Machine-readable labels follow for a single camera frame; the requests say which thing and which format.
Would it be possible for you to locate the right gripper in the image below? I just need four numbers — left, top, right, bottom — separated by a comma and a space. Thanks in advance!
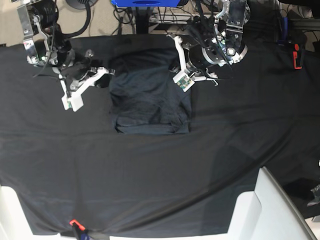
58, 53, 112, 92

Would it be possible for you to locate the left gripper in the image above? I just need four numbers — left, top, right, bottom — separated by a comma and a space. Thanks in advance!
169, 42, 218, 75

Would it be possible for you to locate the dark grey T-shirt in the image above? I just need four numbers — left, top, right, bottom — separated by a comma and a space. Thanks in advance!
108, 48, 192, 135

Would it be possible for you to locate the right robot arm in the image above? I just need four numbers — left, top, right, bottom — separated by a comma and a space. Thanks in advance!
16, 0, 100, 92

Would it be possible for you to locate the white power strip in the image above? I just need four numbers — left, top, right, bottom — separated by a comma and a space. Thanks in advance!
149, 12, 193, 24

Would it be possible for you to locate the grey round floor base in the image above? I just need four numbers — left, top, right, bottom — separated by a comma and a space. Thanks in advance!
65, 0, 98, 10

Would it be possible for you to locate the blue plastic bin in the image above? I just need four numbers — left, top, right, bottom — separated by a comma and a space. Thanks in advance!
111, 0, 180, 8

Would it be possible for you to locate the black table cloth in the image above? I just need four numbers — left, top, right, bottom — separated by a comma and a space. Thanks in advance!
0, 40, 320, 238

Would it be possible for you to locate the red black clamp right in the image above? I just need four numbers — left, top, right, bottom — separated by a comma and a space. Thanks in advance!
292, 44, 305, 70

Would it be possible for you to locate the white chair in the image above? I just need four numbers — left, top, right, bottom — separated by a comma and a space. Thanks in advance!
227, 167, 317, 240

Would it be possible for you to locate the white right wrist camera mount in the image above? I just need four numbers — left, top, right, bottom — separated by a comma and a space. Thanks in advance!
52, 49, 116, 112

